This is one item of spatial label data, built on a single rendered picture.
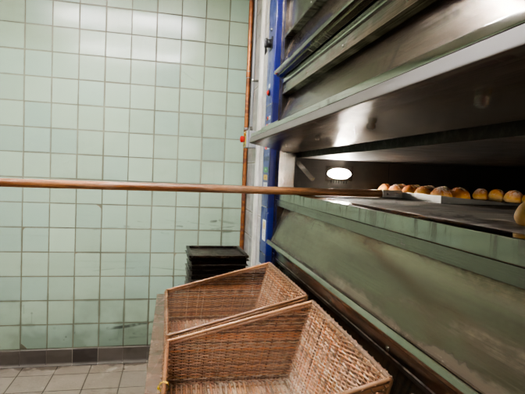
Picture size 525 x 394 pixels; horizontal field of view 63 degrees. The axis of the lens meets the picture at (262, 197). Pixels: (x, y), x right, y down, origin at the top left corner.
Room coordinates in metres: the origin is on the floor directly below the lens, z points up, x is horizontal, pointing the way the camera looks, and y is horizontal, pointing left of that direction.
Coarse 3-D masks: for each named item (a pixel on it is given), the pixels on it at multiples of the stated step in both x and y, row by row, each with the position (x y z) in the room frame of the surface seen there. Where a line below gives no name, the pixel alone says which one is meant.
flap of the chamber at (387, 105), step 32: (512, 32) 0.46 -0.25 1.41; (448, 64) 0.56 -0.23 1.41; (480, 64) 0.51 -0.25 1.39; (512, 64) 0.49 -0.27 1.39; (352, 96) 0.86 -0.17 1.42; (384, 96) 0.73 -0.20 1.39; (416, 96) 0.69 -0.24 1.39; (448, 96) 0.65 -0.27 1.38; (512, 96) 0.59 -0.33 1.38; (288, 128) 1.32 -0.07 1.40; (320, 128) 1.18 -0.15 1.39; (352, 128) 1.08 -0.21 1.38; (384, 128) 0.99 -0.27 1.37; (416, 128) 0.91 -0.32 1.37; (448, 128) 0.85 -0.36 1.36
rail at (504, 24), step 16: (512, 16) 0.47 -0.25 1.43; (480, 32) 0.51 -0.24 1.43; (496, 32) 0.49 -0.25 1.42; (448, 48) 0.57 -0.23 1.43; (400, 64) 0.70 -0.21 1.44; (416, 64) 0.64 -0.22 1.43; (368, 80) 0.81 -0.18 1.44; (384, 80) 0.74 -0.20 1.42; (336, 96) 0.96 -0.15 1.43; (304, 112) 1.19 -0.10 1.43; (272, 128) 1.57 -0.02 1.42
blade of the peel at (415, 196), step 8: (408, 192) 1.74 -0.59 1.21; (416, 200) 1.68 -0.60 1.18; (424, 200) 1.63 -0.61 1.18; (432, 200) 1.58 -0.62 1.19; (440, 200) 1.53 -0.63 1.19; (448, 200) 1.53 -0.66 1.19; (456, 200) 1.54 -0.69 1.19; (464, 200) 1.55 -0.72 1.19; (472, 200) 1.55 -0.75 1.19; (480, 200) 1.56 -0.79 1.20
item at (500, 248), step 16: (320, 208) 1.44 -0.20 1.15; (336, 208) 1.30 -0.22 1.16; (352, 208) 1.18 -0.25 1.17; (368, 208) 1.11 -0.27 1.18; (384, 224) 1.00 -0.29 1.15; (400, 224) 0.93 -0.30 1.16; (416, 224) 0.87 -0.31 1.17; (432, 224) 0.82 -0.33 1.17; (448, 224) 0.78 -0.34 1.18; (464, 224) 0.79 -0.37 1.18; (432, 240) 0.82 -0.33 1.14; (448, 240) 0.77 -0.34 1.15; (464, 240) 0.73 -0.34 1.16; (480, 240) 0.69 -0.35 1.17; (496, 240) 0.66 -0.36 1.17; (512, 240) 0.62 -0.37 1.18; (496, 256) 0.65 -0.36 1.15; (512, 256) 0.62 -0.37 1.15
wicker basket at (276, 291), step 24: (264, 264) 1.97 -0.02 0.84; (168, 288) 1.88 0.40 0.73; (192, 288) 1.90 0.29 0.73; (216, 288) 1.92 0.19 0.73; (240, 288) 1.95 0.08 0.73; (264, 288) 1.93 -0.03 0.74; (288, 288) 1.64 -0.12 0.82; (168, 312) 1.58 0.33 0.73; (192, 312) 1.90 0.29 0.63; (240, 312) 1.95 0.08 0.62; (264, 312) 1.42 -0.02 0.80; (168, 336) 1.35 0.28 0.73; (264, 336) 1.42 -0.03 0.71
